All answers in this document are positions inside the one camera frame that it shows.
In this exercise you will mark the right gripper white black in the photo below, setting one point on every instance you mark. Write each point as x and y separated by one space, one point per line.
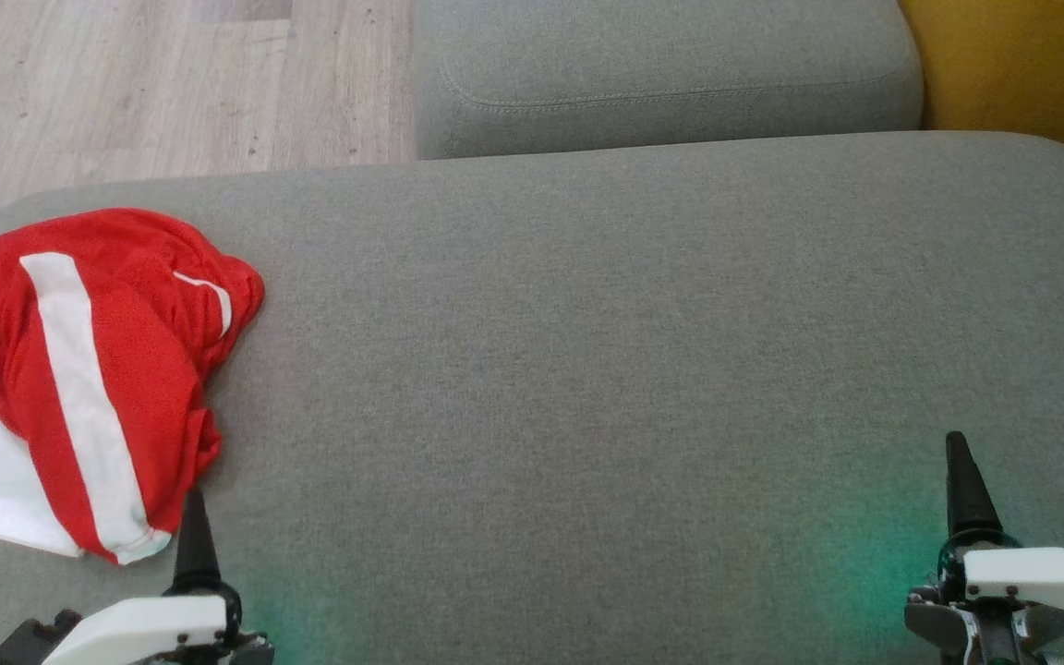
1040 577

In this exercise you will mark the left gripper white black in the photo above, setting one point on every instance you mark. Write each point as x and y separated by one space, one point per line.
153 628

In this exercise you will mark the red shorts with white stripe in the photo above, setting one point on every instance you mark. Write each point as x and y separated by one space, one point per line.
135 369

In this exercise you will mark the large grey sofa chaise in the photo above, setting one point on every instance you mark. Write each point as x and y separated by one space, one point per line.
587 369

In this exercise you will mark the yellow sofa back cushion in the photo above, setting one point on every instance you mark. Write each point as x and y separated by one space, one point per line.
1021 65

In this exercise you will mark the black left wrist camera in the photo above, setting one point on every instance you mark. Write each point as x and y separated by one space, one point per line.
29 642

